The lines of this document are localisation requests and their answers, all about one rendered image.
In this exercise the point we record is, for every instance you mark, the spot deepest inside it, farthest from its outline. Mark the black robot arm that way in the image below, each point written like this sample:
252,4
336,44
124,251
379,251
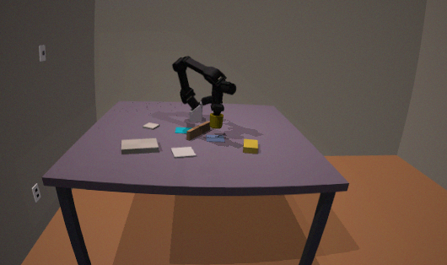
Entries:
211,74

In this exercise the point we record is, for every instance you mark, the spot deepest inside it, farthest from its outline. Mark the small white flat tile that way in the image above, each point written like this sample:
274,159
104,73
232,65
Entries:
151,125

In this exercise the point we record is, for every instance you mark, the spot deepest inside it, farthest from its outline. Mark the curved wooden bar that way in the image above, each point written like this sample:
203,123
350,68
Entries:
198,130

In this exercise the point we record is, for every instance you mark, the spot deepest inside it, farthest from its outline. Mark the white flat square pad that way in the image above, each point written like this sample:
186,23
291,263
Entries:
180,153

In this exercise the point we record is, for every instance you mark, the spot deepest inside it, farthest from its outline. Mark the yellow block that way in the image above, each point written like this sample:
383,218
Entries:
250,146

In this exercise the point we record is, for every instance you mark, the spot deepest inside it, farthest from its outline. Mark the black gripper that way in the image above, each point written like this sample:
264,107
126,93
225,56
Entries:
217,106

